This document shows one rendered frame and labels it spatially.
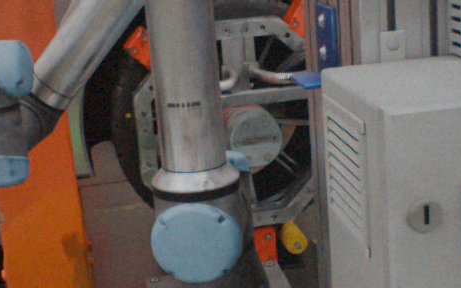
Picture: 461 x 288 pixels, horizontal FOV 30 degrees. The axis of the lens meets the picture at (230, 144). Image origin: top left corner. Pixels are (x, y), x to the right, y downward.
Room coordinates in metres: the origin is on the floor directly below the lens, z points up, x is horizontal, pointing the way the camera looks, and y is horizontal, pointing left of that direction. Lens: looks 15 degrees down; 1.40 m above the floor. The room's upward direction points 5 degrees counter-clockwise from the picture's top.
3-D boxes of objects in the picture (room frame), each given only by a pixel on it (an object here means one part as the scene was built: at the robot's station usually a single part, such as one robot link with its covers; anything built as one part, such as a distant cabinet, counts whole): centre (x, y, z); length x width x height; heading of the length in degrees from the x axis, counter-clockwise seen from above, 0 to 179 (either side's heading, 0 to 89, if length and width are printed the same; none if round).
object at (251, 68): (2.08, -0.15, 1.03); 0.19 x 0.18 x 0.11; 10
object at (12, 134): (1.15, 0.31, 1.12); 0.11 x 0.08 x 0.11; 174
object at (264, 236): (2.22, -0.03, 0.48); 0.16 x 0.12 x 0.17; 10
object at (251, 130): (2.11, -0.04, 0.85); 0.21 x 0.14 x 0.14; 10
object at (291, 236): (2.30, -0.13, 0.51); 0.29 x 0.06 x 0.06; 10
